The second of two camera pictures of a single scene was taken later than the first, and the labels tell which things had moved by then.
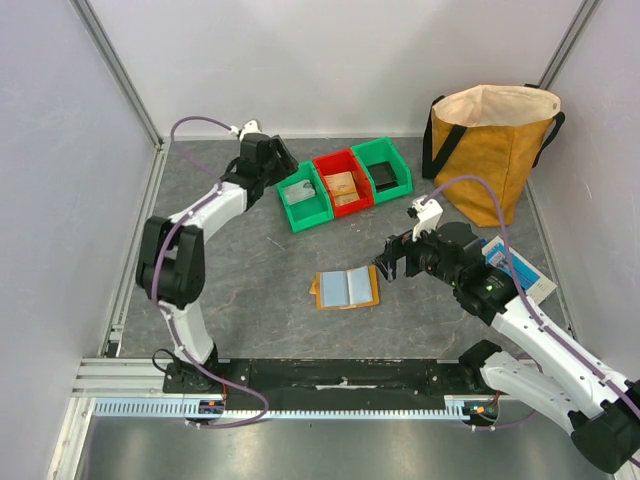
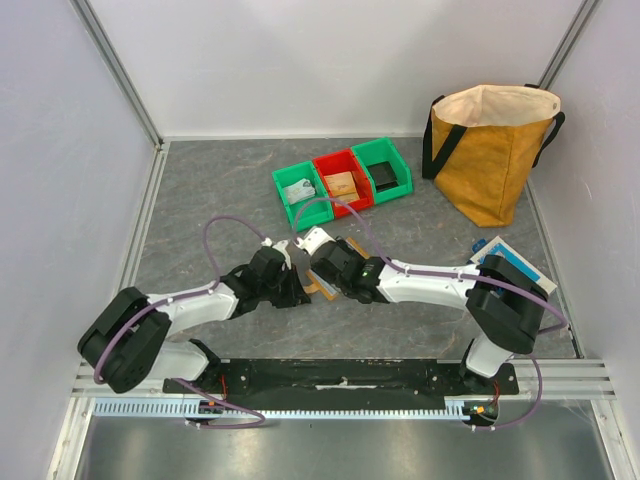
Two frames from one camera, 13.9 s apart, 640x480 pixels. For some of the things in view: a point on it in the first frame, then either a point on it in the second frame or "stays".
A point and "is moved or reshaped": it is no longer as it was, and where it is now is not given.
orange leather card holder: x=345 y=288 is moved or reshaped
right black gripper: x=400 y=255 to x=323 y=265
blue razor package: x=535 y=284 stays
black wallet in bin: x=383 y=175 stays
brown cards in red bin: x=343 y=188 stays
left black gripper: x=285 y=165 to x=295 y=294
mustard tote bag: x=496 y=131 stays
